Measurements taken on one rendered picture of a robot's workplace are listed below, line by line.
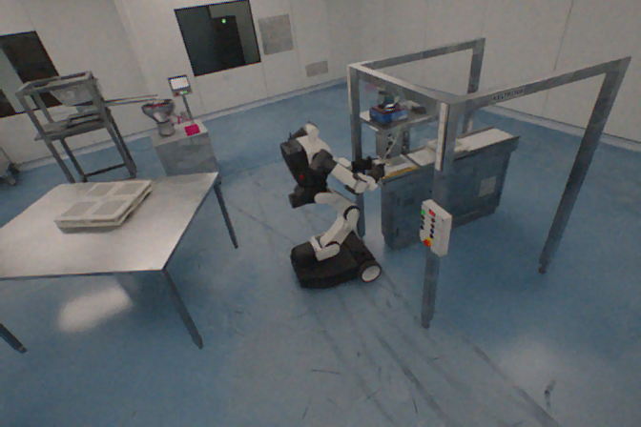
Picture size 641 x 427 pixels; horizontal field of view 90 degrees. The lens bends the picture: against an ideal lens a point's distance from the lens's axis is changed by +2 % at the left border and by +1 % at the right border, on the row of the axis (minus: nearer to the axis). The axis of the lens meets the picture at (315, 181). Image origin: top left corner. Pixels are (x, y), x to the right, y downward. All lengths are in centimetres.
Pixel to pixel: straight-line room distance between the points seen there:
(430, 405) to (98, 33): 651
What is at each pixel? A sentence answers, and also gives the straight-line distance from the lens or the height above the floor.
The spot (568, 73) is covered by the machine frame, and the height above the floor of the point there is 163.
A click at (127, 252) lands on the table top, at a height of 85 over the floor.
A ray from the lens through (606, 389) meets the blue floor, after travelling 275.
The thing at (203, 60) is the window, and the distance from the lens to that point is 690.
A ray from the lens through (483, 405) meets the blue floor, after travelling 244.
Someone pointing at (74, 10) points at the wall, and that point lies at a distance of 674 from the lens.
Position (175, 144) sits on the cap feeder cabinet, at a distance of 416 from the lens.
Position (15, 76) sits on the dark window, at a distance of 696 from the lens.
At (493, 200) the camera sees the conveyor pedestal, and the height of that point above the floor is 18.
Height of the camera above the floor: 216
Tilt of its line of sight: 32 degrees down
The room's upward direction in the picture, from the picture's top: 8 degrees counter-clockwise
